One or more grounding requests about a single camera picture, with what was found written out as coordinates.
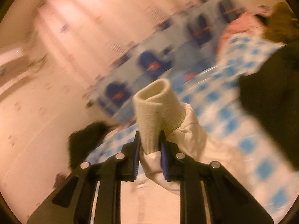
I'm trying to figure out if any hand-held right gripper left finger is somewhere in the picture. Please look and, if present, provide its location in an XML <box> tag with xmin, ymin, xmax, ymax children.
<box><xmin>27</xmin><ymin>131</ymin><xmax>142</xmax><ymax>224</ymax></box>

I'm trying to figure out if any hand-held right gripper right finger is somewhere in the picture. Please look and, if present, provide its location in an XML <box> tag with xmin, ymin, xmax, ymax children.
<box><xmin>159</xmin><ymin>131</ymin><xmax>274</xmax><ymax>224</ymax></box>

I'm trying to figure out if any white jacket with knit cuffs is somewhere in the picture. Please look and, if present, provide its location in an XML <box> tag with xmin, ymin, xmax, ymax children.
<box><xmin>132</xmin><ymin>78</ymin><xmax>208</xmax><ymax>195</ymax></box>

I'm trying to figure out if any black fleece cloth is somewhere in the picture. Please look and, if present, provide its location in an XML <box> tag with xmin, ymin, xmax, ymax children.
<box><xmin>67</xmin><ymin>121</ymin><xmax>111</xmax><ymax>171</ymax></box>

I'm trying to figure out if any blue white checkered plastic cover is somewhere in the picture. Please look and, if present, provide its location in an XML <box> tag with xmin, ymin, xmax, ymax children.
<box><xmin>89</xmin><ymin>35</ymin><xmax>295</xmax><ymax>217</ymax></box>

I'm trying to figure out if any whale print curtain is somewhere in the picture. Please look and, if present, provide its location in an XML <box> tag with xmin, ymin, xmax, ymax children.
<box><xmin>86</xmin><ymin>0</ymin><xmax>253</xmax><ymax>122</ymax></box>

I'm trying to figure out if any dark green fur-trimmed coat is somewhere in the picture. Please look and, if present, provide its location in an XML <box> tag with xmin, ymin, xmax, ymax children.
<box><xmin>238</xmin><ymin>2</ymin><xmax>299</xmax><ymax>171</ymax></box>

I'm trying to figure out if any pink cloth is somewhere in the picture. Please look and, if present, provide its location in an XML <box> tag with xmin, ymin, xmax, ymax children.
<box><xmin>216</xmin><ymin>6</ymin><xmax>269</xmax><ymax>52</ymax></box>

